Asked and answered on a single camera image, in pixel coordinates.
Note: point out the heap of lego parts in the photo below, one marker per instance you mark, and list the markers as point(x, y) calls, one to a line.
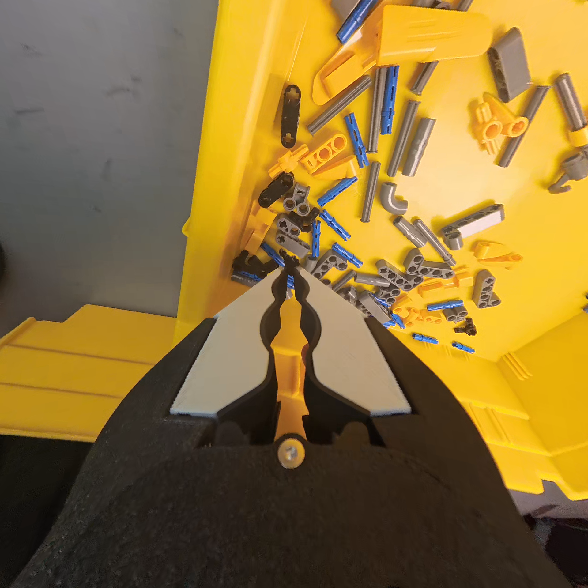
point(432, 36)

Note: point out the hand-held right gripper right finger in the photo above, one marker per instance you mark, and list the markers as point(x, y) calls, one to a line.
point(358, 367)

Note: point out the small black lego connector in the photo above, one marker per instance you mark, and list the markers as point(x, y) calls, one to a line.
point(289, 261)

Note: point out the yellow storage bin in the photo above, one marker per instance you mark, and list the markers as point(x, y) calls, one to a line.
point(459, 183)
point(69, 367)

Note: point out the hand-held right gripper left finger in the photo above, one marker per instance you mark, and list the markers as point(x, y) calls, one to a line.
point(220, 367)

